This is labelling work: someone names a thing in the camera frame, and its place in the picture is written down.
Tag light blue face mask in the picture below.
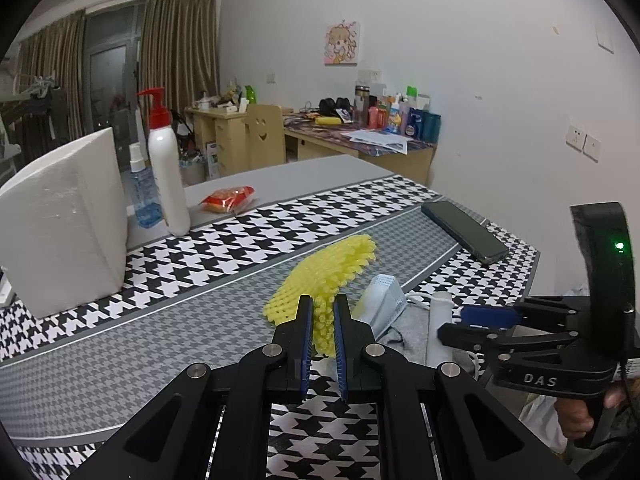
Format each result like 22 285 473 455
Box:
352 274 408 339

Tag glass balcony door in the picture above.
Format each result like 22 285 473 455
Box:
82 0 145 170

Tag dark blue bottle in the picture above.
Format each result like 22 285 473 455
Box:
405 108 442 144

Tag anime girl poster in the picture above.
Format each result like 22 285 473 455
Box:
323 21 360 65

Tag brown curtain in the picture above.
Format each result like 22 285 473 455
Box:
17 10 86 140
139 0 219 113

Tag yellow bristly sponge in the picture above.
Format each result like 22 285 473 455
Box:
262 235 376 358

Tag grey sock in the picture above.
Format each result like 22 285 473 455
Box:
378 306 430 365

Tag wooden smiley chair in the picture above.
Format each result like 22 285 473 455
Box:
245 104 286 170

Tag light wooden desk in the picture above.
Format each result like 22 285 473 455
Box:
186 107 436 184

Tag white lotion pump bottle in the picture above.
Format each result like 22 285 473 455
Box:
138 87 191 237

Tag left brown curtain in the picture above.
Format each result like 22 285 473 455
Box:
17 10 86 140

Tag white styrofoam box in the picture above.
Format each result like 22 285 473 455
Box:
0 129 128 318

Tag wall power sockets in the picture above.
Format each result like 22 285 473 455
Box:
565 125 601 162

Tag person's right hand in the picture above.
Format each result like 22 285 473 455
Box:
553 383 626 456

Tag blue spray bottle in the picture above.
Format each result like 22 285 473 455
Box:
129 143 163 229

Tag printed papers on desk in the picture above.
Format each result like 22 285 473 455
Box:
346 129 408 155

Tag right brown curtain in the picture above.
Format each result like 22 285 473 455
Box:
139 0 219 113

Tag white tube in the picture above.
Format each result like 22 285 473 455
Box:
426 292 454 368

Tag red snack packet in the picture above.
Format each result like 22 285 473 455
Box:
200 185 255 214

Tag houndstooth table cloth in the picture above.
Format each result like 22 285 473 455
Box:
1 176 538 479

